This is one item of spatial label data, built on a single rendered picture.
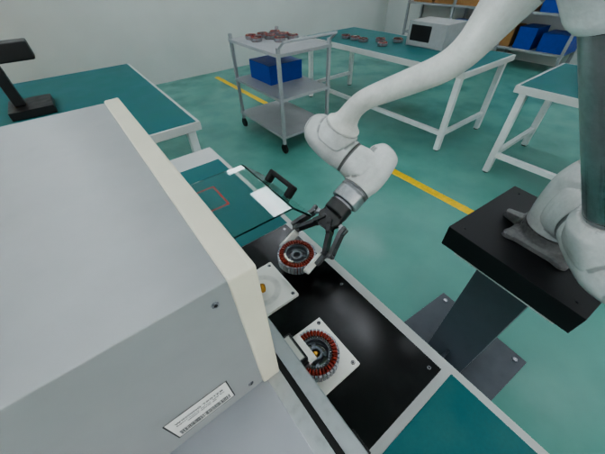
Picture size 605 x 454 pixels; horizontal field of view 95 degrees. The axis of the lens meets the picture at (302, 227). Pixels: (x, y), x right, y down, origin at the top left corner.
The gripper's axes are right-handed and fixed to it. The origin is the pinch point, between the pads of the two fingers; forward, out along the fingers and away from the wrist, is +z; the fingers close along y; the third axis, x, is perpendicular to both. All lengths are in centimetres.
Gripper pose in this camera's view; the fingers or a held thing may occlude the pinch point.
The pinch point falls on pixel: (297, 255)
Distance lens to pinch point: 82.8
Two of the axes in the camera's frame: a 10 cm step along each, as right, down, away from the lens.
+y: -6.1, -5.3, 5.9
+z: -6.7, 7.5, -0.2
